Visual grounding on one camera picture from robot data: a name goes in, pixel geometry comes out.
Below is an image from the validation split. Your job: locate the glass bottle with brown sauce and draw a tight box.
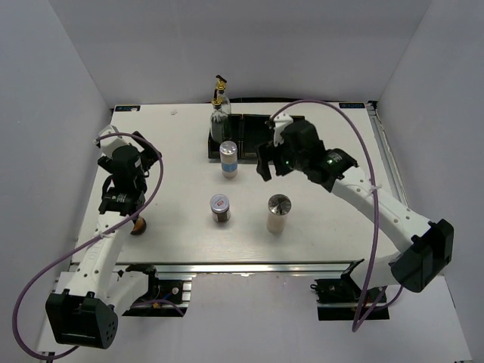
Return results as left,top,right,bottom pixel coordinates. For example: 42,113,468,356
210,89,228,144

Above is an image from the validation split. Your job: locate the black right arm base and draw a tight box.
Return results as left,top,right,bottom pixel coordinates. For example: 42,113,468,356
310,277,389,321

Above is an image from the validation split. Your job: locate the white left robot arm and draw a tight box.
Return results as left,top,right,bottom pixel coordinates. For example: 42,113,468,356
45,126,162,349

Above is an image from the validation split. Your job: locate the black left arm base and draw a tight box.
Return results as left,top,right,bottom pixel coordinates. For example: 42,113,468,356
116,264,191,318

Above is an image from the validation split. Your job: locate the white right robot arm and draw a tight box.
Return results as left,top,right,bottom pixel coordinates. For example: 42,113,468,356
256,118,455,302

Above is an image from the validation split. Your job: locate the blue label spice jar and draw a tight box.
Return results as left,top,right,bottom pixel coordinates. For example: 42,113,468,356
219,140,238,178

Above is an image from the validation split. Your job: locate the silver lid pink salt jar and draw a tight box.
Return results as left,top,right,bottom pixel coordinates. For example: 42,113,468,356
266,194,292,234

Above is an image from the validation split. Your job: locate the blue logo sticker left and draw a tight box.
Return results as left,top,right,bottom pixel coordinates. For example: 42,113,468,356
114,105,141,113

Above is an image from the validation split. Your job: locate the blue logo sticker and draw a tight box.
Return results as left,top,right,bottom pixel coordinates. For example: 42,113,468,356
114,105,141,113
339,102,366,109

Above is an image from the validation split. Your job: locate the small brown spice jar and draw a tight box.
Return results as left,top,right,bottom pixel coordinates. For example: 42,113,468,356
130,216,147,236

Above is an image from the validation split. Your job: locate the blue logo sticker right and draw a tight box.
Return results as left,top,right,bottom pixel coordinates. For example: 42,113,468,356
339,102,366,109

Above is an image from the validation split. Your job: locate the red lid dark spice jar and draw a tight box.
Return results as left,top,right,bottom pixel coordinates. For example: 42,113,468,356
209,194,231,223

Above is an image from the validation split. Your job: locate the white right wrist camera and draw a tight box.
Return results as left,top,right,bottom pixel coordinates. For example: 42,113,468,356
266,112,293,147

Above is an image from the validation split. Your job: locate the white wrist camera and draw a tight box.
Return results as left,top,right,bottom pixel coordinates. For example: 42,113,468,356
266,112,293,147
93,125,129,159

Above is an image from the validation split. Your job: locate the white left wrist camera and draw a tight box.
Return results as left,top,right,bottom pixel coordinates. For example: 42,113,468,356
93,125,129,159

